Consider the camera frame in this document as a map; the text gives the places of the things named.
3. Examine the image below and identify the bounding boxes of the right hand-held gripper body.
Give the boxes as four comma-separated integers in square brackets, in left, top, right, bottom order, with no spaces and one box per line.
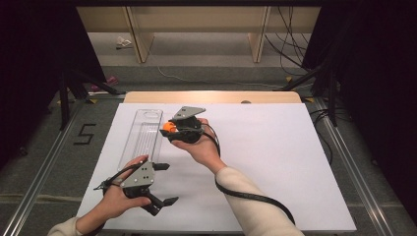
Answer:
[169,105,208,145]

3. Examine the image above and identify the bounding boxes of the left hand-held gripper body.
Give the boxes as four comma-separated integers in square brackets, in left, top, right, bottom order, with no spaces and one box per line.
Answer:
[119,160,156,200]

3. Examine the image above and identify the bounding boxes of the orange ball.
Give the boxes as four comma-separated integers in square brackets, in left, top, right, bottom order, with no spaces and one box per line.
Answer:
[162,121,178,134]

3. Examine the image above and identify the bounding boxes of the clear plastic tray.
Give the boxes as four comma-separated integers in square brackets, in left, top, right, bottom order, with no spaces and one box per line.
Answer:
[117,108,164,173]

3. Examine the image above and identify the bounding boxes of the person's right hand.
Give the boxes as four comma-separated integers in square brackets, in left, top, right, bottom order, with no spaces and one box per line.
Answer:
[169,117,228,175]

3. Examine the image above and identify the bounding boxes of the person's left hand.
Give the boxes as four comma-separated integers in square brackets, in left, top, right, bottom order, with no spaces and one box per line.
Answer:
[97,154,153,220]

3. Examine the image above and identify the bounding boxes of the pink object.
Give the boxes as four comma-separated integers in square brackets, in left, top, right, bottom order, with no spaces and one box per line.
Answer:
[89,75,119,93]

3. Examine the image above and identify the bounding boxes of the crumpled white cloth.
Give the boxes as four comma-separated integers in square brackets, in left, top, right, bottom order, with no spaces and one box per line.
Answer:
[115,35,134,51]

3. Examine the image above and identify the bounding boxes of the white board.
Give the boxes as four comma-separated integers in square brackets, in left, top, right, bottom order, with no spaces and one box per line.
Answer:
[76,102,358,233]

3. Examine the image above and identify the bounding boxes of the light wooden shelf unit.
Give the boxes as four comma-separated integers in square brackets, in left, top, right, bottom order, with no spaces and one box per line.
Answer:
[76,6,322,64]

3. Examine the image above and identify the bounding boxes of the black metal stand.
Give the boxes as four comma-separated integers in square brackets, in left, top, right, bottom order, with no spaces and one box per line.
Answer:
[58,67,127,132]
[280,64,339,128]

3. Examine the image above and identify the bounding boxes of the black curtain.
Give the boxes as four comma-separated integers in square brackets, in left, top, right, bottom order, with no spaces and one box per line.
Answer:
[0,0,107,171]
[300,0,417,227]

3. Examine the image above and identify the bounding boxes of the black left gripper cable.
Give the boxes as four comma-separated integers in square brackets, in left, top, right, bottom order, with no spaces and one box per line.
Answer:
[92,162,146,194]

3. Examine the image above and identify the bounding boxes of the white floor cable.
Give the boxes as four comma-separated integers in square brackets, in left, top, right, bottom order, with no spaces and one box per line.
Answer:
[156,64,284,90]

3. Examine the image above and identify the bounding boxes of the aluminium floor rail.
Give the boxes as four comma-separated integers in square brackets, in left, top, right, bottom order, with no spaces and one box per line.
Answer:
[0,97,89,236]
[313,97,396,236]

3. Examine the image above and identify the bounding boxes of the bundle of black cables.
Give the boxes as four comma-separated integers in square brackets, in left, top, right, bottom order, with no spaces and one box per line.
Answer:
[264,6,313,77]

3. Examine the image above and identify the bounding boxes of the black floor cables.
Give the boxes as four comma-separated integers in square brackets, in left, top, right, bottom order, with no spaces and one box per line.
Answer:
[308,106,353,166]

